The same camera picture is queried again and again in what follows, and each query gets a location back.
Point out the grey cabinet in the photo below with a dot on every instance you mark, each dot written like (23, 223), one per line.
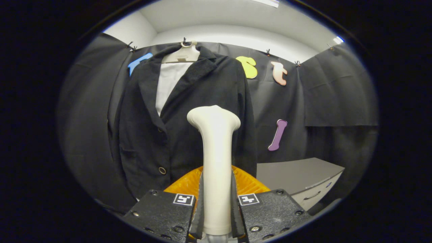
(297, 175)

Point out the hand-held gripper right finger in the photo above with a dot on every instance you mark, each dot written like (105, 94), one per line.
(266, 212)

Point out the white shirt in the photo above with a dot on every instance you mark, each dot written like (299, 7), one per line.
(168, 81)

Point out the black suit jacket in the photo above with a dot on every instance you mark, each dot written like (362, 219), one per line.
(189, 94)

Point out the black backdrop cloth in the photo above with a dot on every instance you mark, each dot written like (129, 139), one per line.
(337, 94)

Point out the ceiling light panel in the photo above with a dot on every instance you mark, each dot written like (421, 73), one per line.
(268, 2)

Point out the white garment steamer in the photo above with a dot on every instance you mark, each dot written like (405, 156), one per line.
(216, 152)

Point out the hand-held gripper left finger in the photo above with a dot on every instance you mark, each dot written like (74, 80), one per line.
(165, 212)

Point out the white clothes hanger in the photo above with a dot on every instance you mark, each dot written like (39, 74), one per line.
(184, 54)

